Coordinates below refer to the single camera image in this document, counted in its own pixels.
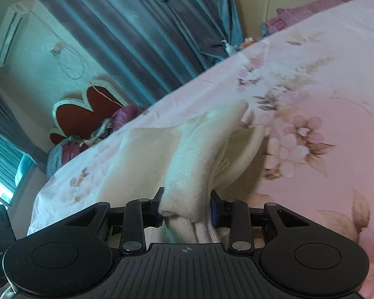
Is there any small white bottle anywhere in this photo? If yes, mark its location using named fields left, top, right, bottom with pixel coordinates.
left=224, top=40, right=238, bottom=57

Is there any pink folded blanket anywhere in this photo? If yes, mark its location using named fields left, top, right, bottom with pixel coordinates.
left=264, top=0, right=364, bottom=34

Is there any pile of colourful clothes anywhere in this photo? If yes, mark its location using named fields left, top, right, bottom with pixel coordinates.
left=46, top=120, right=113, bottom=179

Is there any red heart-shaped headboard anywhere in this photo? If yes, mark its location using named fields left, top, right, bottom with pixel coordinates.
left=48, top=78, right=129, bottom=146

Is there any grey-blue curtain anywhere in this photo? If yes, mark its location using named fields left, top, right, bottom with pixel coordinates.
left=17, top=0, right=247, bottom=108

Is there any thin white cable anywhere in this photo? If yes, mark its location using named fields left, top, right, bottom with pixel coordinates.
left=28, top=10, right=123, bottom=107

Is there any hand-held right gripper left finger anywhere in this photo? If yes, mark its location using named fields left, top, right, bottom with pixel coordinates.
left=64, top=187, right=166, bottom=255

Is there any white air conditioner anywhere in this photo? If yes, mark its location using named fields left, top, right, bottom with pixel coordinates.
left=0, top=2, right=30, bottom=68

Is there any white knit sweater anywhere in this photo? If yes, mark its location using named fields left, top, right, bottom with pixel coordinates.
left=98, top=100, right=266, bottom=245

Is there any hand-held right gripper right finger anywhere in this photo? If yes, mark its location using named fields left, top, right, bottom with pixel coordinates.
left=209, top=190, right=311, bottom=253

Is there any teal window curtain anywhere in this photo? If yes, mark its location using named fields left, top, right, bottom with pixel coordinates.
left=0, top=78, right=38, bottom=208

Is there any purple bag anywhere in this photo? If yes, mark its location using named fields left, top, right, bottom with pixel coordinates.
left=110, top=105, right=144, bottom=132

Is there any pink floral bedsheet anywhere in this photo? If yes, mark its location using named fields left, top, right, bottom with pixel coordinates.
left=26, top=0, right=374, bottom=299

